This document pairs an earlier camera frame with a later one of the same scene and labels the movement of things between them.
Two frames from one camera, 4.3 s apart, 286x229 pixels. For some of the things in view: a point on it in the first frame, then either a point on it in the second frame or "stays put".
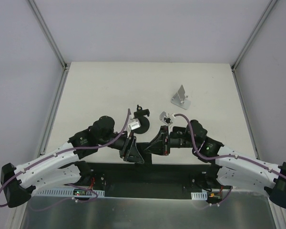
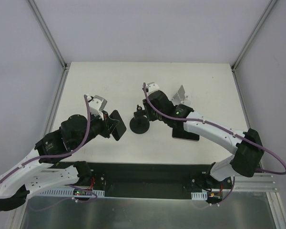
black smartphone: [147, 157] → [120, 129]
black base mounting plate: [149, 180] stays put
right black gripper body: [165, 142] → [145, 110]
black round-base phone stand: [141, 115] stays put
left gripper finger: [134, 155] → [110, 124]
